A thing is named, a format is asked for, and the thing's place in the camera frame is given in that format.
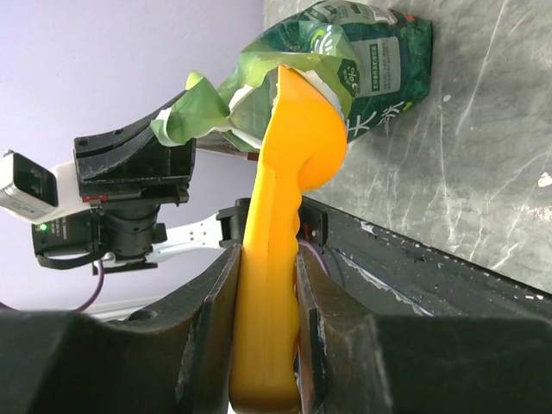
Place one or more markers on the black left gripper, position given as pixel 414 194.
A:
pixel 130 165

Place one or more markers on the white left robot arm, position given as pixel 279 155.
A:
pixel 130 237

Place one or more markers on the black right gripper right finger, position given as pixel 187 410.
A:
pixel 352 360

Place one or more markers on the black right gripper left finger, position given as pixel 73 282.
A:
pixel 171 356

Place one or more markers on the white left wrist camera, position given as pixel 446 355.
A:
pixel 36 194

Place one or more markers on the yellow plastic litter scoop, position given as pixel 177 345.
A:
pixel 303 148

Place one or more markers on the green cat litter bag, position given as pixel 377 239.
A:
pixel 371 63

